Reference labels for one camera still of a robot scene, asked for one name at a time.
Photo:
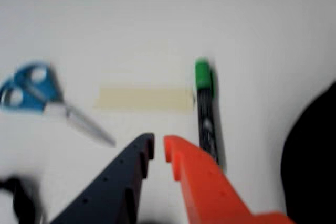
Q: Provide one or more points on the navy gripper finger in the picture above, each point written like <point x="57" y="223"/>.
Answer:
<point x="110" y="192"/>

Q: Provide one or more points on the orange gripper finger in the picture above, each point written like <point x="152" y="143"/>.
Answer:
<point x="210" y="192"/>

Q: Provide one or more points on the green marker pen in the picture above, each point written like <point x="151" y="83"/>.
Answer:
<point x="206" y="108"/>

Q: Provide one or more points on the black fabric bag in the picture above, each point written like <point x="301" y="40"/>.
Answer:
<point x="312" y="161"/>

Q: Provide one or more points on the long beige masking tape strip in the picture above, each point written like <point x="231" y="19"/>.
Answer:
<point x="144" y="99"/>

